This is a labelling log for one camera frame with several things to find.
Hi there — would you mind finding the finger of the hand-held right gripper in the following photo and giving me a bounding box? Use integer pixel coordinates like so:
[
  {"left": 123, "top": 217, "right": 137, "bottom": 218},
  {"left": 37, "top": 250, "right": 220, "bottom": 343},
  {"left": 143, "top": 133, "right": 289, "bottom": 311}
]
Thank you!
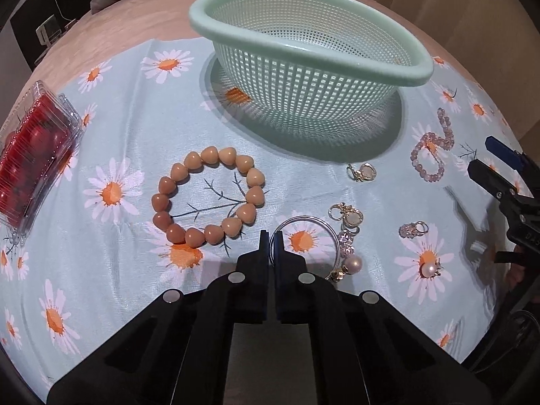
[
  {"left": 467, "top": 159, "right": 521, "bottom": 199},
  {"left": 485, "top": 136, "right": 533, "bottom": 173}
]

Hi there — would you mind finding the crystal ring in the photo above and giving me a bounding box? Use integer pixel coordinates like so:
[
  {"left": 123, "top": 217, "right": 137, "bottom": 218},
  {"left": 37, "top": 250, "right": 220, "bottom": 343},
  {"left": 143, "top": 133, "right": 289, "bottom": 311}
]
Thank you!
[{"left": 399, "top": 220, "right": 430, "bottom": 239}]

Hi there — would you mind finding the white box device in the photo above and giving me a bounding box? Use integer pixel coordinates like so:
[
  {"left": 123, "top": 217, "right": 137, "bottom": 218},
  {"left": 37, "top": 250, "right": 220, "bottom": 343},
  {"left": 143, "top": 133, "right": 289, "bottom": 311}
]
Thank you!
[{"left": 35, "top": 14, "right": 65, "bottom": 46}]

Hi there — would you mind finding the clear box of red tomatoes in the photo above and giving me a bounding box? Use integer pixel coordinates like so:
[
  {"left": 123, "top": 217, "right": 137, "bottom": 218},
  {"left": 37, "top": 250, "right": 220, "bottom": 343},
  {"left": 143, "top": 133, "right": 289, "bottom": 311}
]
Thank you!
[{"left": 0, "top": 79, "right": 83, "bottom": 237}]

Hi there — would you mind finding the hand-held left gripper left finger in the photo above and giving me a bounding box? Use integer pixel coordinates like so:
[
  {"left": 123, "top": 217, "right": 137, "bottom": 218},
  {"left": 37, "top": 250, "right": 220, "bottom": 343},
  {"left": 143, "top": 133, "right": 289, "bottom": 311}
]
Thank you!
[{"left": 46, "top": 230, "right": 271, "bottom": 405}]

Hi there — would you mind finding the black cable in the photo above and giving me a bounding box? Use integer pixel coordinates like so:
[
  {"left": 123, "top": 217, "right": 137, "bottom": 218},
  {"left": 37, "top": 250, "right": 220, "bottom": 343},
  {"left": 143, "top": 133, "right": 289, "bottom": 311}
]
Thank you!
[{"left": 462, "top": 310, "right": 540, "bottom": 374}]

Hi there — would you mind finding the green plastic mesh basket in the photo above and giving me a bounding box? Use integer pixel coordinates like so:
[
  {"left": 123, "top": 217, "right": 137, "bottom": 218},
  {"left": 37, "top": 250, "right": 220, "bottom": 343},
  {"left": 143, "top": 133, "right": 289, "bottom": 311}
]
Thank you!
[{"left": 188, "top": 0, "right": 435, "bottom": 145}]

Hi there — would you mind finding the silver bangle with pearl charm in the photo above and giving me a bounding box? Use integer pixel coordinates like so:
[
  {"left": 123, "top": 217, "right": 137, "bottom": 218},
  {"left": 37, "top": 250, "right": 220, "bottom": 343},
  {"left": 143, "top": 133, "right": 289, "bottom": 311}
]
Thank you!
[{"left": 270, "top": 216, "right": 363, "bottom": 283}]

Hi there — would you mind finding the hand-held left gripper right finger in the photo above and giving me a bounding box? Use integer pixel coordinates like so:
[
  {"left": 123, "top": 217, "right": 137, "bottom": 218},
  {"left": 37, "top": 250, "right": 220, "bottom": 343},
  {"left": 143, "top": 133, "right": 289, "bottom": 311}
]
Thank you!
[{"left": 271, "top": 232, "right": 492, "bottom": 405}]

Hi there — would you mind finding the purple bead bracelet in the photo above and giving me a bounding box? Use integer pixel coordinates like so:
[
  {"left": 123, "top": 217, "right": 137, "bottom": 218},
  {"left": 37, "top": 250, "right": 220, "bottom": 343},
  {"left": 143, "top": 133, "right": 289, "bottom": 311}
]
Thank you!
[{"left": 410, "top": 107, "right": 455, "bottom": 183}]

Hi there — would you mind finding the orange heart bead bracelet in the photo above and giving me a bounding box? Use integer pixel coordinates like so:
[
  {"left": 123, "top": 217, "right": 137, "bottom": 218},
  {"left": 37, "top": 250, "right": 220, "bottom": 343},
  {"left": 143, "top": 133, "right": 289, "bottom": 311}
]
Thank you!
[{"left": 152, "top": 146, "right": 266, "bottom": 248}]

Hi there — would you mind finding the daisy print tablecloth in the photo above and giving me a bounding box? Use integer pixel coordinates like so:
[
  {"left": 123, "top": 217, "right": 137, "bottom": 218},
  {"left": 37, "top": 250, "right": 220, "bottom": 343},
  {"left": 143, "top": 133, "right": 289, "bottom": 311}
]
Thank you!
[{"left": 0, "top": 37, "right": 526, "bottom": 403}]

